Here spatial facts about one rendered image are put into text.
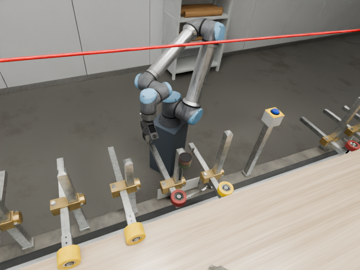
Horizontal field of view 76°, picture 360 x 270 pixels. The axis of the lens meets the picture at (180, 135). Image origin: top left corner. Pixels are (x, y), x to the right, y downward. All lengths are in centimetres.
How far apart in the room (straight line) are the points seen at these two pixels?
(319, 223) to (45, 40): 335
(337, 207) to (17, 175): 253
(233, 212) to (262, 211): 14
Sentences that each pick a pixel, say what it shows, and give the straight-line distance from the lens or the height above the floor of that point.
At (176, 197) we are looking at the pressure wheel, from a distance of 117.
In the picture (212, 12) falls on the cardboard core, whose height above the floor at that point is 95.
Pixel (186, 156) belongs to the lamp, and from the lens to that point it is 106.
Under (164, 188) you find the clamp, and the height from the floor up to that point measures 87.
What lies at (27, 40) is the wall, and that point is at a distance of 354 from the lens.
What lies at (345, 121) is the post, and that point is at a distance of 194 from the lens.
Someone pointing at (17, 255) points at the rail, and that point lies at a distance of 142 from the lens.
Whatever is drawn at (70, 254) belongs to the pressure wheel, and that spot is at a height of 98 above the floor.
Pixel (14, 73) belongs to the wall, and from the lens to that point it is 372.
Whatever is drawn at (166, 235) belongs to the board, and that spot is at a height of 90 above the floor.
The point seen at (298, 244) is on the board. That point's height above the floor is 90.
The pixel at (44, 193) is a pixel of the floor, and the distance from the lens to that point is 246.
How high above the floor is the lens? 190
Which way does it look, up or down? 43 degrees down
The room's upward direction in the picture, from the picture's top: 7 degrees clockwise
